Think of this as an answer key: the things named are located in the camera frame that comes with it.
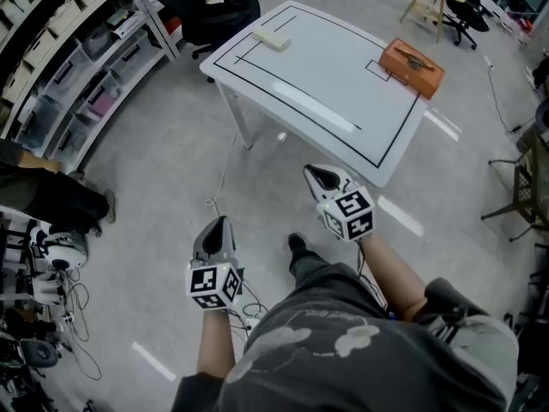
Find grey round device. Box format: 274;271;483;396
19;338;60;369

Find cream glasses case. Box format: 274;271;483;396
251;27;293;52

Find white floor cable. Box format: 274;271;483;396
204;130;239;219

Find dark metal mesh chair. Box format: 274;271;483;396
480;121;549;244

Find brown glasses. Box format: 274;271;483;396
394;45;435;72

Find orange box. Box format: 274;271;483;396
377;37;446;100

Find black swivel chair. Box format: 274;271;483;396
440;0;491;51

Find person's grey printed shirt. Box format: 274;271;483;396
170;262;521;412

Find person's left forearm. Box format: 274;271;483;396
196;306;238;378

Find person's dark trouser leg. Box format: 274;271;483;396
288;249;359;294

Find white table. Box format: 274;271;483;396
199;0;429;189

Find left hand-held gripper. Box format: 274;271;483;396
184;215;245;313

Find black office chair with armrests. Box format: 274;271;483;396
137;0;262;61

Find white metal shelf unit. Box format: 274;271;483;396
0;0;184;172

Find black floor cable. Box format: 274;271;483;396
485;56;527;135

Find person's right forearm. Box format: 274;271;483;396
359;232;428;322

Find person's black shoe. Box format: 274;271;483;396
287;232;308;257

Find clear plastic storage bin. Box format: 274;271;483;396
80;70;124;120
14;95;66;150
108;29;156;86
41;44;94;103
54;112;103;167

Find tangled black cables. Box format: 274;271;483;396
55;268;103;382

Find white robot head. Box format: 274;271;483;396
26;224;89;272

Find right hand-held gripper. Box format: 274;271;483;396
303;163;376;243

